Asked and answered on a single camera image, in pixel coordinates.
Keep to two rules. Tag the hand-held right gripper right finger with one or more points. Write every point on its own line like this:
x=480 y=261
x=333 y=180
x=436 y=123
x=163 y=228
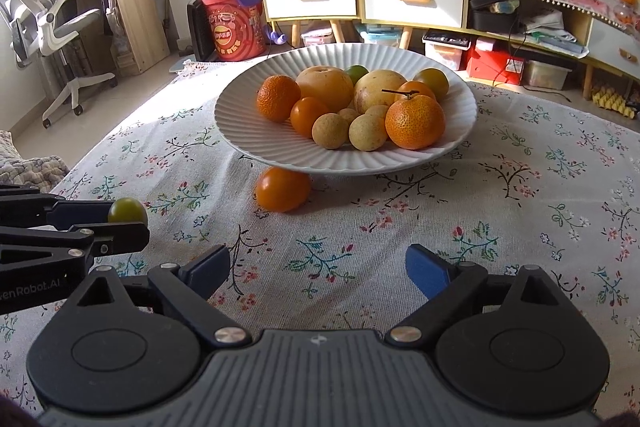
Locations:
x=427 y=269

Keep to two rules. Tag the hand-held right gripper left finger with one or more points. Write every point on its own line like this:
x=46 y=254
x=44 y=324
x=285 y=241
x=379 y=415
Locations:
x=206 y=268

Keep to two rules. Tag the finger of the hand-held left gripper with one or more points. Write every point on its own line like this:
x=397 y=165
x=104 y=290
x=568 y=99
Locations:
x=85 y=213
x=120 y=239

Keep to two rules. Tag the white ribbed plate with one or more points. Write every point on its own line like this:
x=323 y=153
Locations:
x=240 y=127

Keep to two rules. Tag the mandarin with stem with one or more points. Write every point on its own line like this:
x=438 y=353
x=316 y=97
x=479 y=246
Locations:
x=415 y=124

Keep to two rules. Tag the longan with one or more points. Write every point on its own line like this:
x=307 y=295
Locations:
x=368 y=133
x=377 y=111
x=330 y=131
x=348 y=115

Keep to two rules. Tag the stemless mandarin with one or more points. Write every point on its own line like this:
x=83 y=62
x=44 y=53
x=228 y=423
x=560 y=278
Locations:
x=278 y=98

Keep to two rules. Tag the yellow pear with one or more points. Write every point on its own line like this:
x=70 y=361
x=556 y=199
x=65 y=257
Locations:
x=377 y=89

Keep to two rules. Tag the half-ripe green orange tomato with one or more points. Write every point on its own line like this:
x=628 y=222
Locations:
x=434 y=81

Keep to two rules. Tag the large pale orange citrus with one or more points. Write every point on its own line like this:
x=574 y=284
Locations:
x=325 y=87

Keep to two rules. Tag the grey quilted blanket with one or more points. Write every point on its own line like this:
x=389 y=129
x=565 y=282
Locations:
x=30 y=167

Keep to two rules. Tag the grey bathroom scale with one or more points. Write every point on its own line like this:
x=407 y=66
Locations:
x=179 y=64

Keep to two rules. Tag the white office chair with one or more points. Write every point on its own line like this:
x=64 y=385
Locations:
x=30 y=22

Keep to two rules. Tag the red box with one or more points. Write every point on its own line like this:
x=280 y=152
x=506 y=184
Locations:
x=487 y=64

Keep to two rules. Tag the black flat appliance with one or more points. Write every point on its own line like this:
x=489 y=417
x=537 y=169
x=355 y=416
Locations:
x=197 y=29

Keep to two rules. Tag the clear box with black lid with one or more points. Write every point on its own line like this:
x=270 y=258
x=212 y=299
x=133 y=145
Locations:
x=445 y=54

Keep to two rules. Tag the clear plastic box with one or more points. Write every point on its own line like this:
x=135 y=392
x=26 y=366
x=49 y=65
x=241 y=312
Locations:
x=545 y=75

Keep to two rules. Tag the red printed bucket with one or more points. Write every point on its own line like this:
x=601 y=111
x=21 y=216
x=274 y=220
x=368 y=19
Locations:
x=232 y=29

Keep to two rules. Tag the clear box with blue lid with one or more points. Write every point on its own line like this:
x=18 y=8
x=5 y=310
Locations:
x=380 y=38

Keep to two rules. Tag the purple plastic object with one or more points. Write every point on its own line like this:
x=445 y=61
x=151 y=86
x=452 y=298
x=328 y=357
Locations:
x=276 y=37

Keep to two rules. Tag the yellow egg carton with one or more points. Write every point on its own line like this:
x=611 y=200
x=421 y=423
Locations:
x=612 y=102

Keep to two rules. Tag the clear box with pink contents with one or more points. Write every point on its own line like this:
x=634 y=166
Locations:
x=317 y=38

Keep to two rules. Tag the black case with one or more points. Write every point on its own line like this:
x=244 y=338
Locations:
x=492 y=21

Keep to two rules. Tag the stack of papers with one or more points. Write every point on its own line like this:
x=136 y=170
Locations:
x=545 y=27

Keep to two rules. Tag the low wooden cabinet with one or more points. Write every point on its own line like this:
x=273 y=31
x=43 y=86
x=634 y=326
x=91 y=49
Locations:
x=577 y=24

